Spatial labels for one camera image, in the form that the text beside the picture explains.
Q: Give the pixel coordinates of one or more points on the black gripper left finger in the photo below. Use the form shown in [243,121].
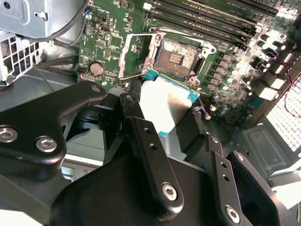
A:
[35,122]

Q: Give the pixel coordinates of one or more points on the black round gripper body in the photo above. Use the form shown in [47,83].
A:
[113,193]

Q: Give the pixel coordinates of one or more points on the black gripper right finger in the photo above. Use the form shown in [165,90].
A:
[225,188]

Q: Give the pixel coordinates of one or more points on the silver CPU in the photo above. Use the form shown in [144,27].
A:
[162,103]

